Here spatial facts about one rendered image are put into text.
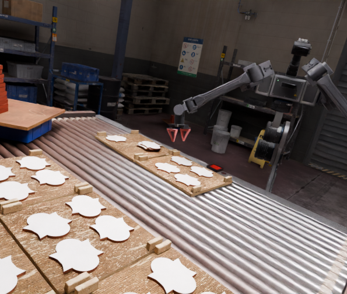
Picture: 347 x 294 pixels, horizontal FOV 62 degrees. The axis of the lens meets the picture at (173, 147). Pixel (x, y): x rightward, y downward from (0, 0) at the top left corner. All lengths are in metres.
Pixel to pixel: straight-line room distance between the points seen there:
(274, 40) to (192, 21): 2.15
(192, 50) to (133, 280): 6.86
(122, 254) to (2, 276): 0.30
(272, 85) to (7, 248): 1.75
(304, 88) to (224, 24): 5.12
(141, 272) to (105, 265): 0.10
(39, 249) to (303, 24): 6.00
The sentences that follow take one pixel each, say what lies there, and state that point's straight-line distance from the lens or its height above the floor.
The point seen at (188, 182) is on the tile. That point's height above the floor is 0.94.
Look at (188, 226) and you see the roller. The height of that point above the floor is 0.92.
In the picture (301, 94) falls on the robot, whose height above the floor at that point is 1.43.
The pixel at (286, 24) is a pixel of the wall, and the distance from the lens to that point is 6.48.
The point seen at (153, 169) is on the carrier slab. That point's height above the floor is 0.94.
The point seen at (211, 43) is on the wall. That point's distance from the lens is 7.15.
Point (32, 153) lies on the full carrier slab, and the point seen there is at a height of 0.95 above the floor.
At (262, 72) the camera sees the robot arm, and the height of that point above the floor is 1.52.
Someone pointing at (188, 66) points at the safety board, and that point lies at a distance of 7.44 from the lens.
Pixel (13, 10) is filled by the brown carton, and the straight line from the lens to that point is 5.59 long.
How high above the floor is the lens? 1.51
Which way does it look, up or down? 17 degrees down
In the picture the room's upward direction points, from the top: 12 degrees clockwise
